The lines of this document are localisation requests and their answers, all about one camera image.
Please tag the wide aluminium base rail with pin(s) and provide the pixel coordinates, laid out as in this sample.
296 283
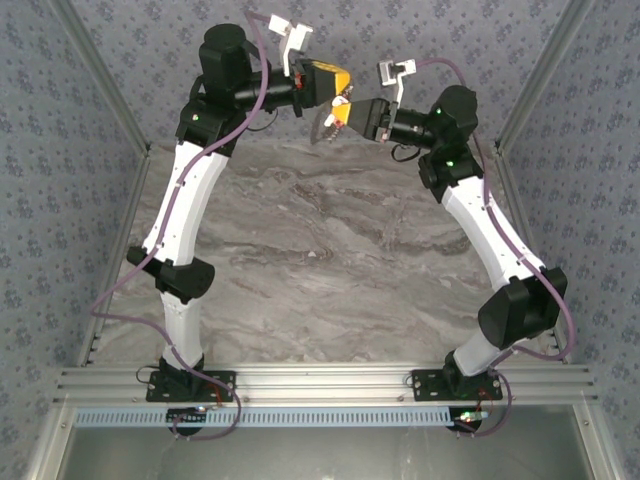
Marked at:
320 382

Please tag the left lower aluminium frame post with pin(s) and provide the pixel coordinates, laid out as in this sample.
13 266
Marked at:
47 445

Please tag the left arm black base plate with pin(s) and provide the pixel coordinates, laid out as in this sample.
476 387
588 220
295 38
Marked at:
160 395

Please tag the right aluminium side rail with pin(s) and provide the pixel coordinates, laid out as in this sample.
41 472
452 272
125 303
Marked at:
515 200

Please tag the right black controller board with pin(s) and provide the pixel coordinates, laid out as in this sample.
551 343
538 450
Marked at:
467 417

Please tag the left black controller board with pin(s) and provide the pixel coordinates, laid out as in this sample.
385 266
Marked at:
186 415

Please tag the aluminium frame post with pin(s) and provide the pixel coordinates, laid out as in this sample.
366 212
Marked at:
47 445
597 445

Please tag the aluminium side rail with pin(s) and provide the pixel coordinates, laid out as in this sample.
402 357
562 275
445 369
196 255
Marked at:
515 200
131 200

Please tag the left aluminium corner post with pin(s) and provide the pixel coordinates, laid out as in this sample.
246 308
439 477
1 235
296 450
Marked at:
103 75

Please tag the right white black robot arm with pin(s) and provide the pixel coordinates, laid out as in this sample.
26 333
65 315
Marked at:
472 225

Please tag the left aluminium side rail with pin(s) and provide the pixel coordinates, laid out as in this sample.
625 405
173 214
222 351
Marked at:
131 200

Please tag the right lower aluminium frame post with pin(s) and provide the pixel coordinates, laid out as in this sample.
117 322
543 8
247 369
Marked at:
597 445

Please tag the grey metal panel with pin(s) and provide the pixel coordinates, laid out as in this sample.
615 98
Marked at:
320 455

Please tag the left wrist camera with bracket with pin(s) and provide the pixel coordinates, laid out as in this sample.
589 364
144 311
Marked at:
300 36

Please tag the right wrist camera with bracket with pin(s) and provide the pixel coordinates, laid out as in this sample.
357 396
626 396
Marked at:
390 70

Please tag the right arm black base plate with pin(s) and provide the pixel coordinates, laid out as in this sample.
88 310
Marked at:
425 392

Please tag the metal key organiser with rings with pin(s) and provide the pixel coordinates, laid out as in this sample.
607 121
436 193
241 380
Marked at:
316 127

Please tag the black controller board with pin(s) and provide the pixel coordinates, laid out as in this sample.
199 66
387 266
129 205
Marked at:
467 417
186 415

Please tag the right aluminium corner post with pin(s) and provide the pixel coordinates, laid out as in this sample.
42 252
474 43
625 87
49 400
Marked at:
541 75

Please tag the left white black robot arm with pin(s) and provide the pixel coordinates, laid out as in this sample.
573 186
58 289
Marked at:
190 200

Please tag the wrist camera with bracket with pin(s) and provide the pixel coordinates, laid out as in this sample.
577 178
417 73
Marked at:
300 36
390 70

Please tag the aluminium corner post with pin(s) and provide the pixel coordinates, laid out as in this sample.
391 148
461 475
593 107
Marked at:
103 75
541 75

